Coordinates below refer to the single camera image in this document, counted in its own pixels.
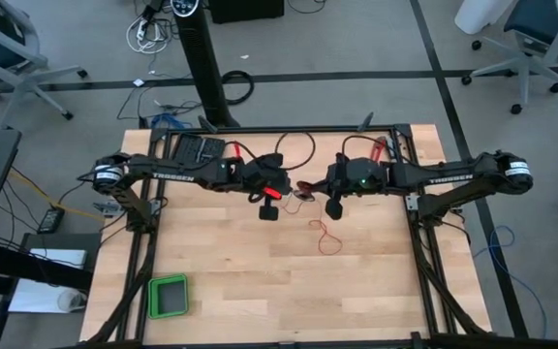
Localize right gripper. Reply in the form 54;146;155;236
297;153;390;220

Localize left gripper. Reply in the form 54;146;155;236
247;153;304;222

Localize red cord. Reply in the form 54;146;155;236
278;191;344;257

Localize black keypad box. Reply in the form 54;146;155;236
170;133;227;165

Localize green plastic bin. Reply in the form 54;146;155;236
146;273;190;320

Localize black cabinet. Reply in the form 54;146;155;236
208;0;285;24

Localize white foam cup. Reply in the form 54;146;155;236
453;0;515;35

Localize black power adapter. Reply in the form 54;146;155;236
36;206;66;235

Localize clear plastic cup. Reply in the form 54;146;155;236
57;289;88;313

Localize white flat box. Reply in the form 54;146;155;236
10;248;89;314

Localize black side stand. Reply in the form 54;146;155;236
0;232;102;349

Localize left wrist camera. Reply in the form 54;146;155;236
253;152;285;172

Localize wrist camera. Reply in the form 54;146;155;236
345;157;387;181
253;152;285;172

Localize black left camera cable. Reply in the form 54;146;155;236
273;130;317;172

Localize black camera cable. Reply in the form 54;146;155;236
273;130;317;172
341;134;406;164

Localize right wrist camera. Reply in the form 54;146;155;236
345;157;387;181

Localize black right camera cable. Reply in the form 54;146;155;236
341;134;406;164

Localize red-handled pliers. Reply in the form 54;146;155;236
369;137;388;164

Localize grey-handled screwdriver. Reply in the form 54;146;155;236
385;135;401;161

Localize black coiled floor cable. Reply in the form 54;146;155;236
220;70;256;107

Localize short blue floor cable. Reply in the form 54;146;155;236
150;111;193;130

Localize black table frame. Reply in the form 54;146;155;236
79;123;498;349

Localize long blue floor cable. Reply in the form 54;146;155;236
472;225;549;340

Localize white power strip with cables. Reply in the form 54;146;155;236
126;14;171;54

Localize yellow floor cable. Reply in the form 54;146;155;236
7;169;106;224

